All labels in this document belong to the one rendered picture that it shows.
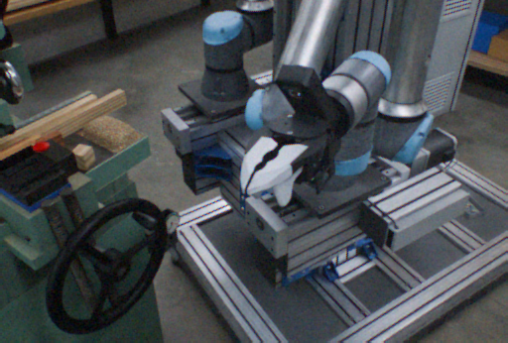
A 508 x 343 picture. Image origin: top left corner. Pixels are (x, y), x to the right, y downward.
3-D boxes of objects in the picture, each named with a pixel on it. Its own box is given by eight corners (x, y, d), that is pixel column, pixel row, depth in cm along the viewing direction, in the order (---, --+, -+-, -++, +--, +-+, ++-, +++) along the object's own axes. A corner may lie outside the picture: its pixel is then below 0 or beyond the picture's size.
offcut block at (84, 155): (82, 158, 114) (79, 144, 111) (95, 161, 113) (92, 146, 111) (73, 168, 111) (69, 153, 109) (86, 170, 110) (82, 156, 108)
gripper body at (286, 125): (317, 198, 61) (355, 150, 70) (315, 139, 57) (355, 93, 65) (264, 184, 65) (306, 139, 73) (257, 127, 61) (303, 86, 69)
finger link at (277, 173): (275, 232, 54) (312, 185, 61) (269, 188, 51) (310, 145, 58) (250, 225, 56) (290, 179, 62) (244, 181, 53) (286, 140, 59)
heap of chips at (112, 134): (115, 153, 115) (112, 140, 113) (76, 133, 122) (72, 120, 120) (144, 136, 121) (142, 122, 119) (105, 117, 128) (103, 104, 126)
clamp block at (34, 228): (39, 255, 94) (26, 220, 89) (-2, 225, 101) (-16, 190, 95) (102, 211, 104) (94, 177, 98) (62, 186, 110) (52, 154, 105)
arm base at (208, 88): (233, 73, 165) (232, 46, 159) (258, 92, 155) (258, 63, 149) (192, 86, 158) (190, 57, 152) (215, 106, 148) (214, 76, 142)
